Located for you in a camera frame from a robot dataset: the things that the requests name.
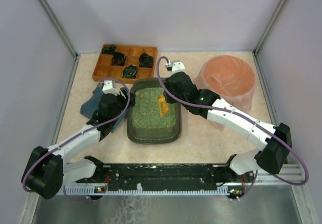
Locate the black rolled sock back-left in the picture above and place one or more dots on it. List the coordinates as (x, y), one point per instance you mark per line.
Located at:
(108, 49)

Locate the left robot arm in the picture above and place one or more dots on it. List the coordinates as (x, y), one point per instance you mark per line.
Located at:
(50, 169)

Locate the orange wooden divided tray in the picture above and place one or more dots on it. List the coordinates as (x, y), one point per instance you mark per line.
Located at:
(104, 69)

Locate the orange bin with bag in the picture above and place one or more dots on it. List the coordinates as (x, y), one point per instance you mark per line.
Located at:
(231, 78)

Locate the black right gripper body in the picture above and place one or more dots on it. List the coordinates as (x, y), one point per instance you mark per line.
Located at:
(168, 93)

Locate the black rolled sock right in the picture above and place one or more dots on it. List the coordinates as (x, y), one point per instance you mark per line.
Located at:
(146, 60)

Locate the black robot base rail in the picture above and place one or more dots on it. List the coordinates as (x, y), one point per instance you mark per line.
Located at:
(160, 177)

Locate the black rolled sock middle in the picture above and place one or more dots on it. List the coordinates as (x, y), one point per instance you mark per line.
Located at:
(118, 59)

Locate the black rolled sock front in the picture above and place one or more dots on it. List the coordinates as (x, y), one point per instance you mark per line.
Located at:
(130, 72)

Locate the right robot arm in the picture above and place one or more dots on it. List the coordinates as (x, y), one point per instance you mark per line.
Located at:
(273, 143)

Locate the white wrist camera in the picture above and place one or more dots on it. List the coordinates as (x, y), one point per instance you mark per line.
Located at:
(175, 66)
(109, 87)

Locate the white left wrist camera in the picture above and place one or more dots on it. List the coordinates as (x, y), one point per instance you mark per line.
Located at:
(109, 87)

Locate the dark grey litter box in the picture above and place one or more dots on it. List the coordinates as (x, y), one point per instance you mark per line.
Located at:
(153, 136)

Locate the green cat litter pellets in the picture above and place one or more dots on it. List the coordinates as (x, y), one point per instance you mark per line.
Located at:
(145, 113)

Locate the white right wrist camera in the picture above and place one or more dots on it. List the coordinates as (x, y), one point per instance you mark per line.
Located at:
(175, 66)

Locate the dark teal folded cloth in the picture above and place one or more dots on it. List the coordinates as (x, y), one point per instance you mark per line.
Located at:
(90, 106)

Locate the yellow litter scoop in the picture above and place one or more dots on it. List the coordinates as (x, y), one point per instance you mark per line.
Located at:
(163, 106)

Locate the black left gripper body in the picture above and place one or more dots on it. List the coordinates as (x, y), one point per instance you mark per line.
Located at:
(128, 97)

